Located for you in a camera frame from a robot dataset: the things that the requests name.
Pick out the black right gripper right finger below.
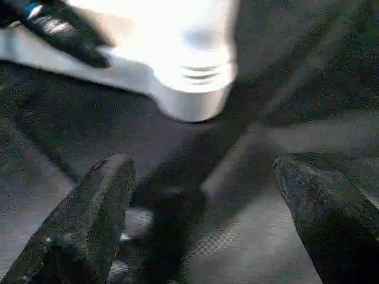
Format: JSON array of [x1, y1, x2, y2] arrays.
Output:
[[274, 154, 379, 284]]

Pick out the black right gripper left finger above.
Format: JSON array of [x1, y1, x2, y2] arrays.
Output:
[[0, 153, 137, 284]]

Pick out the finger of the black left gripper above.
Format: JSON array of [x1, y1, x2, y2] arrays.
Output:
[[0, 0, 113, 67]]

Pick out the white plastic table leg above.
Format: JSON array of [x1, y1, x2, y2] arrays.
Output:
[[65, 0, 239, 89]]

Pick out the white plastic table top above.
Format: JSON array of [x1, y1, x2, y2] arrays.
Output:
[[0, 27, 235, 123]]

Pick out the black plastic mat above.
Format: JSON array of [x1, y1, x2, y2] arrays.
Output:
[[0, 0, 379, 284]]

